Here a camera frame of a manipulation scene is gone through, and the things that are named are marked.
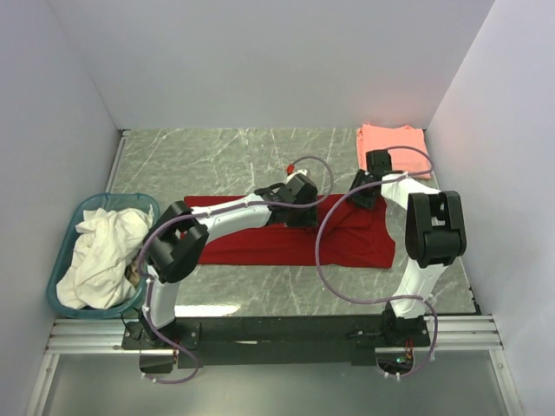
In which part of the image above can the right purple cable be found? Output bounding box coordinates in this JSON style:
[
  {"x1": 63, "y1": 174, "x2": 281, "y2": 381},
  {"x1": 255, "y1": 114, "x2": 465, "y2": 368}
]
[{"x1": 315, "y1": 145, "x2": 438, "y2": 382}]

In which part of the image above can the folded pink t shirt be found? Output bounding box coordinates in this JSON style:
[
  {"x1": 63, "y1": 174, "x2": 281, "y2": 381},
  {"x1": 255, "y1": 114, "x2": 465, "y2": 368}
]
[{"x1": 356, "y1": 124, "x2": 430, "y2": 173}]

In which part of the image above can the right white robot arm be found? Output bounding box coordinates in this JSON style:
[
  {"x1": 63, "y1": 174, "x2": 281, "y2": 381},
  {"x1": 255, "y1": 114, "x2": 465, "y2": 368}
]
[{"x1": 349, "y1": 149, "x2": 467, "y2": 346}]

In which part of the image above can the white cloth in basket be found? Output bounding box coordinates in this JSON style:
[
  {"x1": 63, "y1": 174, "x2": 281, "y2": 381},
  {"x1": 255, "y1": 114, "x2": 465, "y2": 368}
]
[{"x1": 56, "y1": 208, "x2": 153, "y2": 309}]

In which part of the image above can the teal plastic basket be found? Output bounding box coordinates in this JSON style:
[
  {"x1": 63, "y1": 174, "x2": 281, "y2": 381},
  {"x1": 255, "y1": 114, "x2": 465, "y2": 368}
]
[{"x1": 46, "y1": 192, "x2": 160, "y2": 320}]

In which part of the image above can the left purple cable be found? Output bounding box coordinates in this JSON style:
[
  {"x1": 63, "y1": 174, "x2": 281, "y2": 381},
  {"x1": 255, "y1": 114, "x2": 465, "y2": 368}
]
[{"x1": 140, "y1": 155, "x2": 334, "y2": 387}]

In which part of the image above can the purple cable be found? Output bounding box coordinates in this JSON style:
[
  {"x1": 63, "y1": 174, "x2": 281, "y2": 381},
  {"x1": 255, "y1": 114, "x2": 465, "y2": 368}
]
[
  {"x1": 315, "y1": 145, "x2": 438, "y2": 382},
  {"x1": 140, "y1": 155, "x2": 334, "y2": 387}
]

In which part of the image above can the red t shirt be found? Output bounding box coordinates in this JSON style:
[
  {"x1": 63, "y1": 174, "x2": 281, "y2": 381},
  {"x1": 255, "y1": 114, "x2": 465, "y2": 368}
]
[{"x1": 199, "y1": 198, "x2": 395, "y2": 269}]

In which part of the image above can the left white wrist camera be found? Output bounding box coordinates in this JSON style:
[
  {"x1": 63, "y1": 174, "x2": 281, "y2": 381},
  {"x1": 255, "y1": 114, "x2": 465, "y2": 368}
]
[{"x1": 285, "y1": 164, "x2": 310, "y2": 185}]

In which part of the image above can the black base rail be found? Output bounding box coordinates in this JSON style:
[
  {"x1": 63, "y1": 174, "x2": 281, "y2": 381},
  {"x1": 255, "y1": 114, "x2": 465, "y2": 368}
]
[{"x1": 121, "y1": 310, "x2": 431, "y2": 374}]

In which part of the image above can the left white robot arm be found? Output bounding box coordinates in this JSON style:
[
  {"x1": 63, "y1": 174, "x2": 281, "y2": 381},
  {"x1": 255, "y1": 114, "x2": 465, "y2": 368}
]
[{"x1": 138, "y1": 171, "x2": 317, "y2": 348}]

